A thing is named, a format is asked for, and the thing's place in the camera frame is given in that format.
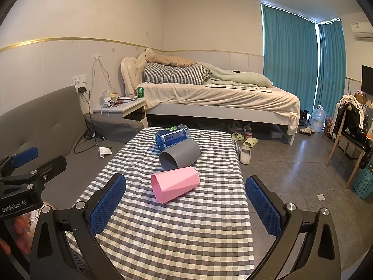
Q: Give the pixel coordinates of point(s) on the checked folded quilt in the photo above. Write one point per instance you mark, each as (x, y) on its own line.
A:
(174, 73)

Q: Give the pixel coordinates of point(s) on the beige bed sheet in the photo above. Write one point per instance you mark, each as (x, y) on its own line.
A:
(209, 97)

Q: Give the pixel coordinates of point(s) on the green slipper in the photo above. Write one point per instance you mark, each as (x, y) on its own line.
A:
(250, 143)
(237, 137)

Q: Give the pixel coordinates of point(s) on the large water jug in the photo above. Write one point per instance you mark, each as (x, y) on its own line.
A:
(317, 120)

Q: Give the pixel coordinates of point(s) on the black charger plug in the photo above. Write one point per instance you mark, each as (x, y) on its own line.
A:
(82, 90)

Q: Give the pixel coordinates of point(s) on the wide teal curtain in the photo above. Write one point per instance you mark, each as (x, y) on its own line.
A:
(287, 64)

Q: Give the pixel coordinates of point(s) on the white and red sneaker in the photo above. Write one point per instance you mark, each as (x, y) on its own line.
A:
(248, 131)

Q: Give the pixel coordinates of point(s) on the white air conditioner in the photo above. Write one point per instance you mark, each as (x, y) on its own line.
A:
(362, 30)

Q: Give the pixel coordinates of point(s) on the beige pillow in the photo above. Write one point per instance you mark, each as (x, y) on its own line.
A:
(170, 59)

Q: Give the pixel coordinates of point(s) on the black jacket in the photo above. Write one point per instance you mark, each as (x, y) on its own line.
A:
(354, 119)

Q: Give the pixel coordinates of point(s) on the white nightstand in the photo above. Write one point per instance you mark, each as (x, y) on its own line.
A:
(122, 110)

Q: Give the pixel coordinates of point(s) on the grey sofa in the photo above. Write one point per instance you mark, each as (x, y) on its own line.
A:
(43, 113)

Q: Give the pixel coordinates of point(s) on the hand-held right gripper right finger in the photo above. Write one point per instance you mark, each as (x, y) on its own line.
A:
(264, 207)

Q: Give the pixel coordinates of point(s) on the pale green blanket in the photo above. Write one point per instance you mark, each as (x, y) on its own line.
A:
(239, 78)

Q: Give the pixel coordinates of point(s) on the black television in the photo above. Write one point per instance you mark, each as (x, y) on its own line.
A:
(367, 80)

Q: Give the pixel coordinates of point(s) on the green drink can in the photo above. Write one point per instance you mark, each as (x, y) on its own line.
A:
(141, 92)

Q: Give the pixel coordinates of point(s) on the checked tablecloth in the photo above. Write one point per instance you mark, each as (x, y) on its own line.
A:
(180, 233)

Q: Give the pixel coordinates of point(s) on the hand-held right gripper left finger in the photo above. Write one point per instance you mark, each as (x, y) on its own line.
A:
(107, 204)

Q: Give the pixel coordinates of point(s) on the blue label water bottle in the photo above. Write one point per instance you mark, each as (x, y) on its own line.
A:
(172, 135)

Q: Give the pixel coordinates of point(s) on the wooden leg chair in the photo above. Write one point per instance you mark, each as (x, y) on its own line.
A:
(351, 140)

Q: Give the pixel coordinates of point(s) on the white wall socket panel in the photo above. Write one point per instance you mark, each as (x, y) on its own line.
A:
(79, 80)

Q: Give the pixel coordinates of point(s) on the small white wall socket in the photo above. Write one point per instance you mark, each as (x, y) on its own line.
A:
(96, 56)

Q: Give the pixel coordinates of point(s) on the white slipper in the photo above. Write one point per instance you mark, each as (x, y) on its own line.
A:
(245, 155)

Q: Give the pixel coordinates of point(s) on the grey cup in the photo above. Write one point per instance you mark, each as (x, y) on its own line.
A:
(182, 154)

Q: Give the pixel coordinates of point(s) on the white paper scrap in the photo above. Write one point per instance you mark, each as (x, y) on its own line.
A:
(320, 197)

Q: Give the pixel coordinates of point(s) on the narrow teal curtain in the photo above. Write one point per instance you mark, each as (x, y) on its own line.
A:
(332, 70)

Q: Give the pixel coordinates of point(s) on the person's left hand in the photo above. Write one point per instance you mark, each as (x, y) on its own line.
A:
(22, 231)

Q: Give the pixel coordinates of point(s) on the pink faceted cup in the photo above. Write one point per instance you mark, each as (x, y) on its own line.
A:
(174, 184)

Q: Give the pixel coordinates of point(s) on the crumpled white tissue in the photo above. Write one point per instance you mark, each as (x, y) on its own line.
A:
(105, 152)

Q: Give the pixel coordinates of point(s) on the white bed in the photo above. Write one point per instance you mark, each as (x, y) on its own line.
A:
(132, 70)

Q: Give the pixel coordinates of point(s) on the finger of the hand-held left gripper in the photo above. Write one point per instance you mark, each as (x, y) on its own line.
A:
(25, 155)
(54, 164)

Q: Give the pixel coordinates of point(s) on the pair of beige shoes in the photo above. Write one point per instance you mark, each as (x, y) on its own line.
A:
(306, 130)

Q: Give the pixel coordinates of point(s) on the blue laundry basket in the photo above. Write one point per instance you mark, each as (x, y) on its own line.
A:
(364, 184)

